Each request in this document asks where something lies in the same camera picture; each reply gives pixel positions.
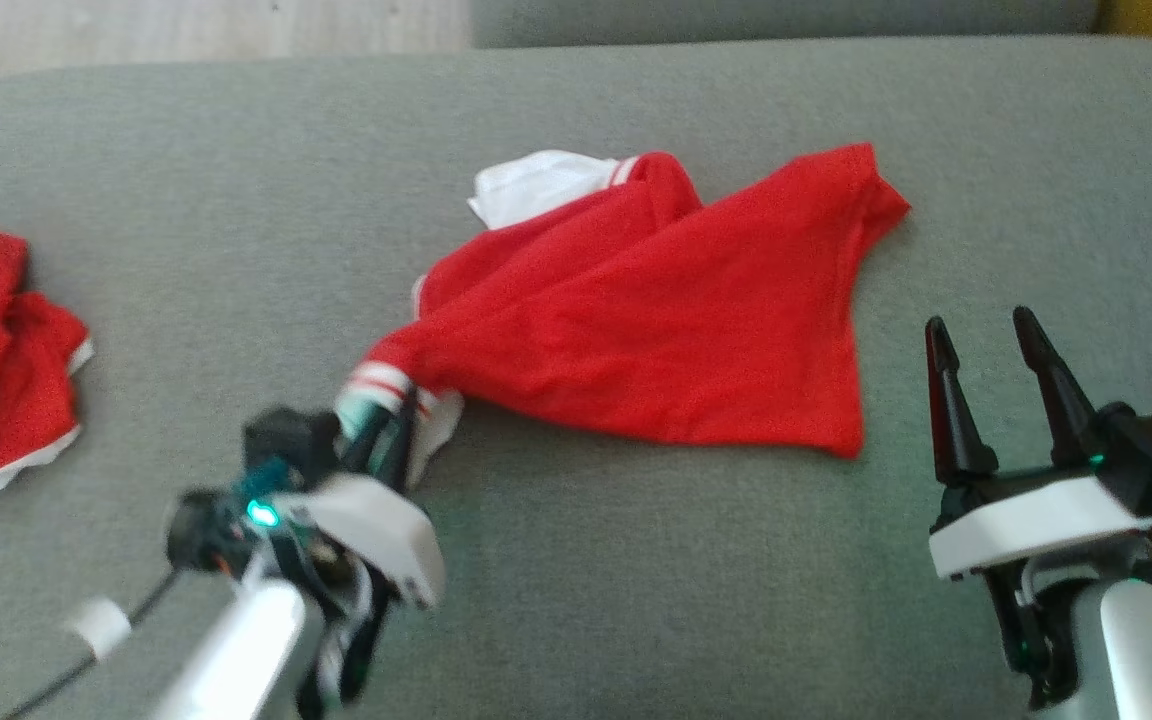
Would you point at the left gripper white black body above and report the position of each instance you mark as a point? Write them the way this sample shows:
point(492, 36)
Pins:
point(376, 535)

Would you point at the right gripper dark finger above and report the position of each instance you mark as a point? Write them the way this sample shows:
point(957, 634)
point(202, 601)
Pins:
point(956, 420)
point(1061, 395)

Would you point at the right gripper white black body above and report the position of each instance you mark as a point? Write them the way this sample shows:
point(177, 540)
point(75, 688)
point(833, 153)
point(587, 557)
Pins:
point(1036, 525)

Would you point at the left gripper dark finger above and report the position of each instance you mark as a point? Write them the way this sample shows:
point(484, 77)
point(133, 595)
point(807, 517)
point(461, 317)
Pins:
point(364, 445)
point(401, 450)

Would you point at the red shirt with white sleeves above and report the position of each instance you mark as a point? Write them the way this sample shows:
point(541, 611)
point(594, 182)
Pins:
point(656, 320)

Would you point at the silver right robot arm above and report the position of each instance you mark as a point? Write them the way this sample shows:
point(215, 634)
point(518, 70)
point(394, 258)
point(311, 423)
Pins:
point(1136, 650)

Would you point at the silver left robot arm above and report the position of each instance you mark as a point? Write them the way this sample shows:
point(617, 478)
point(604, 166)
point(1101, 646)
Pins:
point(246, 650)

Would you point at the large grey sofa chaise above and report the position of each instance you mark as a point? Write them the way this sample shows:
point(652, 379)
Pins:
point(576, 600)

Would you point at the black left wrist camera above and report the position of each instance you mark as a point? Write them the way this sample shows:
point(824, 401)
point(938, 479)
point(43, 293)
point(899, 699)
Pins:
point(286, 440)

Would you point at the teal left camera connector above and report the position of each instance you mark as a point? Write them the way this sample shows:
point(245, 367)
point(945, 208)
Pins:
point(264, 478)

